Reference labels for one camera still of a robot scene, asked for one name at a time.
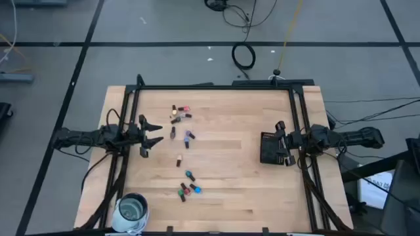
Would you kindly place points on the mauve nail polish bottle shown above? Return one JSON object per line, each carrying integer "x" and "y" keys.
{"x": 187, "y": 115}

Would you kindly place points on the pink nail polish bottle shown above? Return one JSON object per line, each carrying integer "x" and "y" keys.
{"x": 186, "y": 108}

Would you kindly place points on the green nail polish bottle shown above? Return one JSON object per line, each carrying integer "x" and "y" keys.
{"x": 180, "y": 193}

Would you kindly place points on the purple grey nail polish bottle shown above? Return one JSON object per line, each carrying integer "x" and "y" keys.
{"x": 172, "y": 133}

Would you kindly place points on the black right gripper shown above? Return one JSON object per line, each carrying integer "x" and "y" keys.
{"x": 295, "y": 140}

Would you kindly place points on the olive grey nail polish bottle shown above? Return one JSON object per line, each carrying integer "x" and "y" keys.
{"x": 177, "y": 119}

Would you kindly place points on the black metal beam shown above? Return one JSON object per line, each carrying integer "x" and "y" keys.
{"x": 370, "y": 168}

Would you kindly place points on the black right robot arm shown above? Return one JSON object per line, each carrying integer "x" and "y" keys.
{"x": 348, "y": 137}

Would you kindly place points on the black table clamp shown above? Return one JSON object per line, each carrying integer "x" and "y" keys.
{"x": 265, "y": 230}
{"x": 169, "y": 230}

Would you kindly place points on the black aluminium table frame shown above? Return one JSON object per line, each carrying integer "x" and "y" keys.
{"x": 213, "y": 87}

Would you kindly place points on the cream nail polish bottle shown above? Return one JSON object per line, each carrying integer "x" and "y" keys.
{"x": 174, "y": 111}

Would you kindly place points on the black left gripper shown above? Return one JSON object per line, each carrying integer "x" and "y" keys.
{"x": 134, "y": 134}

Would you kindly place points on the black caster foot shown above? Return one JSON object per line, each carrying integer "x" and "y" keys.
{"x": 356, "y": 206}

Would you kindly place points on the grey cylindrical cup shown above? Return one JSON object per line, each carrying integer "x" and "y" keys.
{"x": 115, "y": 219}

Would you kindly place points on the black plastic slotted basket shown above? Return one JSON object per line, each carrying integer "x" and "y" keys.
{"x": 267, "y": 147}

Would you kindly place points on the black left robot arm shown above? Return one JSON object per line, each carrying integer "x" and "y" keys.
{"x": 85, "y": 137}

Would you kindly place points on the black floor object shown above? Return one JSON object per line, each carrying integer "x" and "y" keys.
{"x": 5, "y": 109}

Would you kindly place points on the white cardboard box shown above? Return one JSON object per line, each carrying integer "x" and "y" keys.
{"x": 374, "y": 193}

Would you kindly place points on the grey floor bar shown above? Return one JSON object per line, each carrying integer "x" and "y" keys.
{"x": 16, "y": 77}

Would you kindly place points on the bright blue nail polish bottle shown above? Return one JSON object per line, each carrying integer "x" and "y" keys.
{"x": 197, "y": 189}

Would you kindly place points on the dark teal nail polish bottle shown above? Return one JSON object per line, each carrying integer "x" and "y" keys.
{"x": 188, "y": 173}

